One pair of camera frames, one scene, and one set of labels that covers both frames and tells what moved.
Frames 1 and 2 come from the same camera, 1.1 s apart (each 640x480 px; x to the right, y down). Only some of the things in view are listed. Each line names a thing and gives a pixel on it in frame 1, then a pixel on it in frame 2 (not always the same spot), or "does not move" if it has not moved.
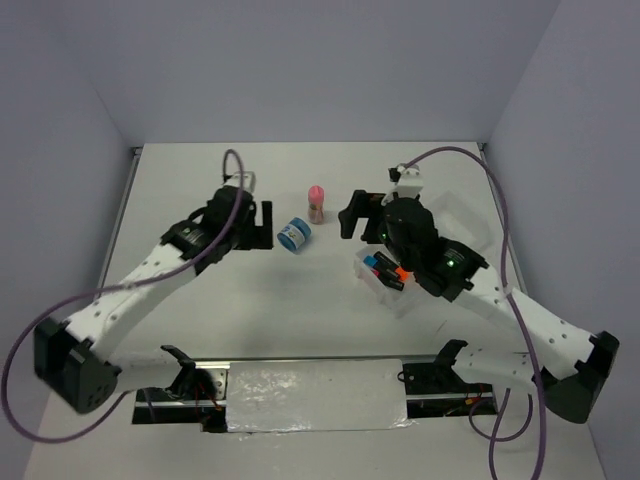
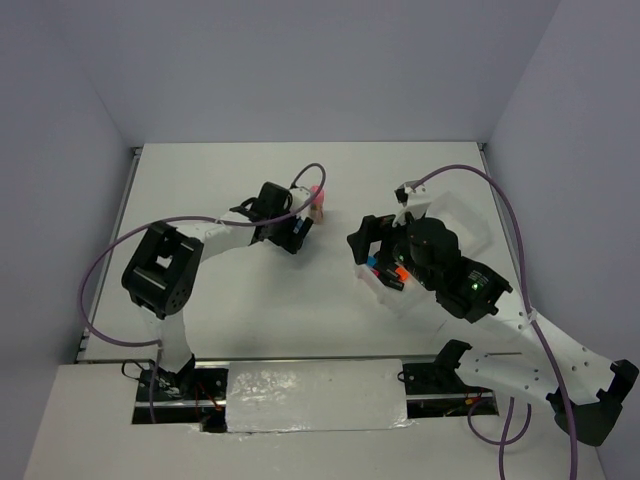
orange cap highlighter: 395,272 does not move
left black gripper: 260,237 → 291,241
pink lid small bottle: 316,197 does not move
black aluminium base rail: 197,392 does not move
